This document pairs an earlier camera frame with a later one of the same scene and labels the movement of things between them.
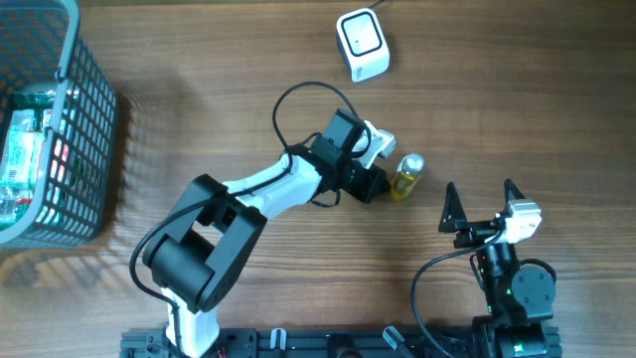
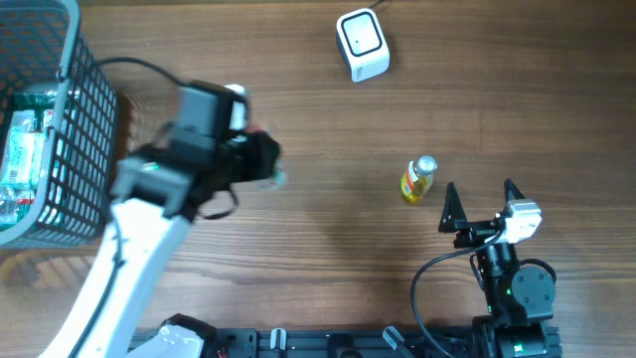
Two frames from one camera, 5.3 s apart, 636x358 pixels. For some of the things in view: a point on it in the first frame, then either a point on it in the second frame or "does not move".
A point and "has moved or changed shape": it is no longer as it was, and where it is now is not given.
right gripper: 454,219 does not move
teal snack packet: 21,166 does not move
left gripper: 363,178 -> 244,153
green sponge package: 40,100 does not move
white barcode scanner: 364,45 does not move
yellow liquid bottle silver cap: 408,172 has moved or changed shape
